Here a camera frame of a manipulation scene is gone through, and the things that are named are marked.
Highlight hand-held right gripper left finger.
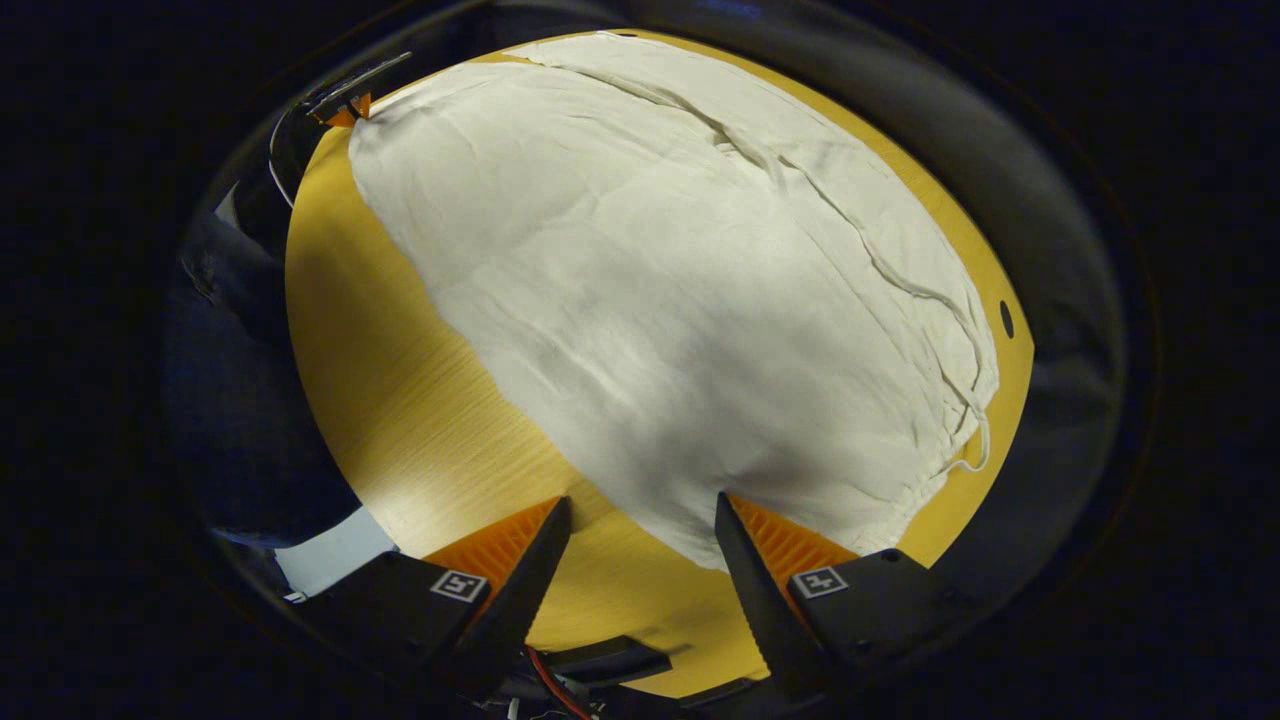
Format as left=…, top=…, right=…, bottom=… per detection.
left=285, top=497, right=573, bottom=701

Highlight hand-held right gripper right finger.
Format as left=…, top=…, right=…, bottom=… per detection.
left=714, top=492, right=976, bottom=701

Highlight white jeans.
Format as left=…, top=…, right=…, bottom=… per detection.
left=347, top=32, right=1001, bottom=573

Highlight person's dark blue clothing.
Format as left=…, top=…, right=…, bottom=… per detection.
left=165, top=215, right=366, bottom=546

